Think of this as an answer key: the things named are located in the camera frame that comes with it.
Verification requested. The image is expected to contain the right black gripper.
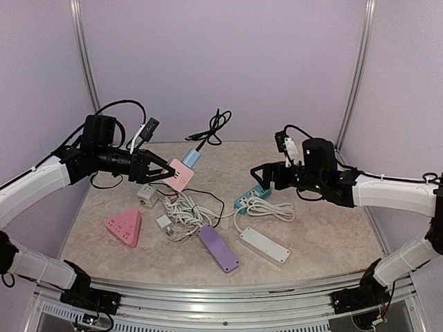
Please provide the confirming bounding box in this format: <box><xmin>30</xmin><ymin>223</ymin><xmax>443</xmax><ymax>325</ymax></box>
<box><xmin>251</xmin><ymin>160</ymin><xmax>325</xmax><ymax>193</ymax></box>

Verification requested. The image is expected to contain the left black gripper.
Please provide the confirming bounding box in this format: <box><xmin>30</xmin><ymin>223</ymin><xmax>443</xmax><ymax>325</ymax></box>
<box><xmin>94</xmin><ymin>145</ymin><xmax>175</xmax><ymax>183</ymax></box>

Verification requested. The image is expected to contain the white multi socket adapter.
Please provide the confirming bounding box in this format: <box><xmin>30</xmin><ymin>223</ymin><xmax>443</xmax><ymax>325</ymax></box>
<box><xmin>137</xmin><ymin>184</ymin><xmax>159</xmax><ymax>208</ymax></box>

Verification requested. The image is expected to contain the pink cube socket adapter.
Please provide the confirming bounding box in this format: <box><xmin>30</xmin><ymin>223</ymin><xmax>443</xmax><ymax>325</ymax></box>
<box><xmin>162</xmin><ymin>158</ymin><xmax>195</xmax><ymax>192</ymax></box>

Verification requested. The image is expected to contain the pink plug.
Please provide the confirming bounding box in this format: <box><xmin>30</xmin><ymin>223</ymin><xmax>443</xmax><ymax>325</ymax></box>
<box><xmin>166</xmin><ymin>196</ymin><xmax>178</xmax><ymax>204</ymax></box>

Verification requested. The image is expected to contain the light blue usb charger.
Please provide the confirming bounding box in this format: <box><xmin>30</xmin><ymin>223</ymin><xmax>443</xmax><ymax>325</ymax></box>
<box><xmin>181</xmin><ymin>148</ymin><xmax>201</xmax><ymax>169</ymax></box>

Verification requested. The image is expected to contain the white usb charger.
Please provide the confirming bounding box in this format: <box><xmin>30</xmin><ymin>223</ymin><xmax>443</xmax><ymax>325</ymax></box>
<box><xmin>156</xmin><ymin>215</ymin><xmax>174</xmax><ymax>232</ymax></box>

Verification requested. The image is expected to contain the pink power strip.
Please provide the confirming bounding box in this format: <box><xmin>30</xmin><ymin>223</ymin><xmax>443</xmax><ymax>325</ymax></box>
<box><xmin>104</xmin><ymin>209</ymin><xmax>142</xmax><ymax>248</ymax></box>

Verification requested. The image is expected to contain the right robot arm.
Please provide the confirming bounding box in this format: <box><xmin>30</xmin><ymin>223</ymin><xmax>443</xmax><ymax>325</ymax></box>
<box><xmin>250</xmin><ymin>136</ymin><xmax>442</xmax><ymax>307</ymax></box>

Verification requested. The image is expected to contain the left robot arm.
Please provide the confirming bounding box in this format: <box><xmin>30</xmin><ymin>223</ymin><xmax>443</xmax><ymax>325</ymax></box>
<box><xmin>1</xmin><ymin>115</ymin><xmax>175</xmax><ymax>308</ymax></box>

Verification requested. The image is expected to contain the teal socket cube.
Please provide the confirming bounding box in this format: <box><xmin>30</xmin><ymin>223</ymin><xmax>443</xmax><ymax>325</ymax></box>
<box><xmin>234</xmin><ymin>185</ymin><xmax>272</xmax><ymax>214</ymax></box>

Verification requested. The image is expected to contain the white power strip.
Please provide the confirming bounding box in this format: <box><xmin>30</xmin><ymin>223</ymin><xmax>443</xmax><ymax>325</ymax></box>
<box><xmin>239</xmin><ymin>228</ymin><xmax>291</xmax><ymax>266</ymax></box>

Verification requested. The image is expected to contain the purple power strip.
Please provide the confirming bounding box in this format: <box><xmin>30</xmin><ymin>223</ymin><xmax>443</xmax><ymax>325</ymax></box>
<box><xmin>197</xmin><ymin>225</ymin><xmax>239</xmax><ymax>273</ymax></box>

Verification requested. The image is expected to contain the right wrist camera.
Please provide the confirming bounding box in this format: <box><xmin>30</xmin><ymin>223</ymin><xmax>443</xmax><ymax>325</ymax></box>
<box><xmin>274</xmin><ymin>131</ymin><xmax>299</xmax><ymax>167</ymax></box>

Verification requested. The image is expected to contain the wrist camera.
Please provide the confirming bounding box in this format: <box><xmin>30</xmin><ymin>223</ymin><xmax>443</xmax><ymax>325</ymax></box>
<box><xmin>126</xmin><ymin>118</ymin><xmax>160</xmax><ymax>154</ymax></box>
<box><xmin>274</xmin><ymin>131</ymin><xmax>299</xmax><ymax>167</ymax></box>

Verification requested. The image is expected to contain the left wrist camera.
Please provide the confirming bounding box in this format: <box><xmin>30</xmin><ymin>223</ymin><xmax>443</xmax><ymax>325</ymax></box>
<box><xmin>126</xmin><ymin>118</ymin><xmax>160</xmax><ymax>154</ymax></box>

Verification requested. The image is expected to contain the white coiled power cable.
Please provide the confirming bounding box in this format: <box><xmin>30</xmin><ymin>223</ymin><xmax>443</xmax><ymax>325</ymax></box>
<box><xmin>162</xmin><ymin>192</ymin><xmax>239</xmax><ymax>228</ymax></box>

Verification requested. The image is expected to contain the black thin cable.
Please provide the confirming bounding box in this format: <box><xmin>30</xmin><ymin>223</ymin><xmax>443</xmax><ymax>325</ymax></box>
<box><xmin>152</xmin><ymin>183</ymin><xmax>226</xmax><ymax>228</ymax></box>

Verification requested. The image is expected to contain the white bundled cable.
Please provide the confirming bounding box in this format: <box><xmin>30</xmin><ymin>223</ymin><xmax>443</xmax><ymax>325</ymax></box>
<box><xmin>165</xmin><ymin>221</ymin><xmax>205</xmax><ymax>243</ymax></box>

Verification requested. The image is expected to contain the black cable far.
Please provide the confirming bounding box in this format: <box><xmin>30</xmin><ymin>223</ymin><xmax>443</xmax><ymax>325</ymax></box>
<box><xmin>185</xmin><ymin>109</ymin><xmax>232</xmax><ymax>153</ymax></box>

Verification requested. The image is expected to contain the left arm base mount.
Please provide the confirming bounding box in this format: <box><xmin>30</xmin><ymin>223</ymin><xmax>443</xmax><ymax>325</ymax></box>
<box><xmin>60</xmin><ymin>286</ymin><xmax>121</xmax><ymax>315</ymax></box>

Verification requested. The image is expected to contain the front aluminium rail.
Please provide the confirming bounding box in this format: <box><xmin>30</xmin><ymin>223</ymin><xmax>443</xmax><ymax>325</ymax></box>
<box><xmin>24</xmin><ymin>273</ymin><xmax>426</xmax><ymax>331</ymax></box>

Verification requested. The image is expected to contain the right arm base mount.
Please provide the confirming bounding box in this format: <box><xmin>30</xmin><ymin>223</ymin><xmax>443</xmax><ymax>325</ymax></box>
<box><xmin>330</xmin><ymin>286</ymin><xmax>390</xmax><ymax>314</ymax></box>

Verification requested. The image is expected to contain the left aluminium frame post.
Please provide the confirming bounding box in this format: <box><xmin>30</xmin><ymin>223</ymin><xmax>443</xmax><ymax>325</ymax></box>
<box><xmin>69</xmin><ymin>0</ymin><xmax>104</xmax><ymax>115</ymax></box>

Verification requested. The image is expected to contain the aluminium frame post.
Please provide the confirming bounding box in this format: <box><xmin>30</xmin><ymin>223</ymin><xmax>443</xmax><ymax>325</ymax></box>
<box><xmin>69</xmin><ymin>0</ymin><xmax>104</xmax><ymax>115</ymax></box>
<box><xmin>335</xmin><ymin>0</ymin><xmax>376</xmax><ymax>154</ymax></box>

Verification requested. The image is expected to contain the right aluminium frame post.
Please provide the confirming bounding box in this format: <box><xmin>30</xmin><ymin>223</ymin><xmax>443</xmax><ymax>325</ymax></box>
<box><xmin>335</xmin><ymin>0</ymin><xmax>376</xmax><ymax>154</ymax></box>

